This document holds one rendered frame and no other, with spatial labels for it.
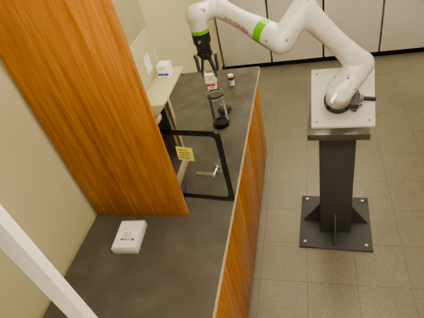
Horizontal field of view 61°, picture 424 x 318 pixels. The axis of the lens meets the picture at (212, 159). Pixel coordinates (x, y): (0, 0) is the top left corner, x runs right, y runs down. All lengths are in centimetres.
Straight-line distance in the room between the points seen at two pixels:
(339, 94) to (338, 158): 51
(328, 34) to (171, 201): 105
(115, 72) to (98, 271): 87
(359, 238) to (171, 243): 149
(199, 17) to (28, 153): 99
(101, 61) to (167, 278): 88
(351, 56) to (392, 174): 153
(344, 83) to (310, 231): 125
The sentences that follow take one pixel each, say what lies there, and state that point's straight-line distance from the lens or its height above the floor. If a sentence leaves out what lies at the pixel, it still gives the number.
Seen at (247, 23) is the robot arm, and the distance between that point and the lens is 181.
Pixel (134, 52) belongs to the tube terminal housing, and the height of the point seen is 167.
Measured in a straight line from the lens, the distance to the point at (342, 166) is 228.
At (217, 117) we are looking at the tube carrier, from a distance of 214.
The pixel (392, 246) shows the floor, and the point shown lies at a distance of 275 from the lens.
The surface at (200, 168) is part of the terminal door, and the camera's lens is 156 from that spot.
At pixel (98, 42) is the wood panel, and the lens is 128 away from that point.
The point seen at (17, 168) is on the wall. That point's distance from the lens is 158.
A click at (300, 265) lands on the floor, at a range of 261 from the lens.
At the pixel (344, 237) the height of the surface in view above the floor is 2.
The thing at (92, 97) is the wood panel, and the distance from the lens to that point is 142.
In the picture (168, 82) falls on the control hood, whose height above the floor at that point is 151.
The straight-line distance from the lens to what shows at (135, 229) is 172.
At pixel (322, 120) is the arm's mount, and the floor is 98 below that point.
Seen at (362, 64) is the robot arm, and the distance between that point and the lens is 191.
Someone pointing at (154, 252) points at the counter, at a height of 94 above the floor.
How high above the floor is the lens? 220
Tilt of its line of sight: 40 degrees down
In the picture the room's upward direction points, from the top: 15 degrees counter-clockwise
